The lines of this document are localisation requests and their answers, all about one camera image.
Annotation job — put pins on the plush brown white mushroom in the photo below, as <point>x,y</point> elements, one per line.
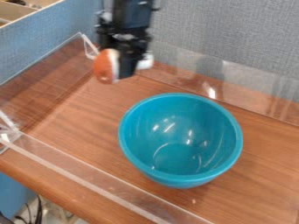
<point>107,65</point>

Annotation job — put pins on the wooden shelf unit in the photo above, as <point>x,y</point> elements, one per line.
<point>14,10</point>

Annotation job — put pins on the clear acrylic front barrier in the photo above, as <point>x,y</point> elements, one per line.
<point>154,208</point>

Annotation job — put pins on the clear acrylic left barrier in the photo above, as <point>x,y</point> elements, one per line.
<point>18,59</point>

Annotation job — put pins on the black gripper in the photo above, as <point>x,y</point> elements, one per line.
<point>130,41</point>

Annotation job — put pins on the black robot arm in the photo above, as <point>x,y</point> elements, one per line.
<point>128,14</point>

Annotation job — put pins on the clear acrylic back barrier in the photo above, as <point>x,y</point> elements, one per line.
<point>242,86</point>

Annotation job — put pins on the clear acrylic barrier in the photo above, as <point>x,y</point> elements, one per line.
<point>154,208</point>
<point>18,59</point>
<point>242,86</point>

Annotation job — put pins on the blue plastic bowl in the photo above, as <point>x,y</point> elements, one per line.
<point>180,139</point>

